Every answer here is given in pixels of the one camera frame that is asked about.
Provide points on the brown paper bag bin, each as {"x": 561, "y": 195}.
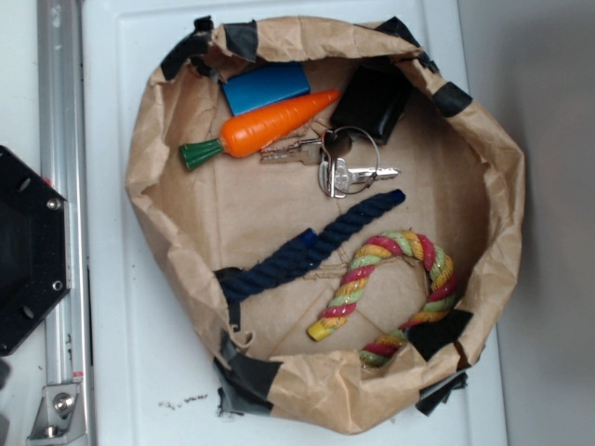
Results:
{"x": 405, "y": 303}

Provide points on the orange plastic toy carrot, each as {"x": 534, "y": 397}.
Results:
{"x": 245, "y": 134}

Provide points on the blue rectangular block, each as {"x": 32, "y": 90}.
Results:
{"x": 264, "y": 86}

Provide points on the black rectangular box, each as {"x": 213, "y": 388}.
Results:
{"x": 373, "y": 101}

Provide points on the silver keys on ring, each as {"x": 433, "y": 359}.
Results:
{"x": 329, "y": 152}

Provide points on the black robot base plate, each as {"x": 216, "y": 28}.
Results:
{"x": 34, "y": 274}

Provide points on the aluminium frame rail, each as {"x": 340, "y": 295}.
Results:
{"x": 63, "y": 163}

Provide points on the metal corner bracket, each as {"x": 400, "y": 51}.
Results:
{"x": 60, "y": 418}

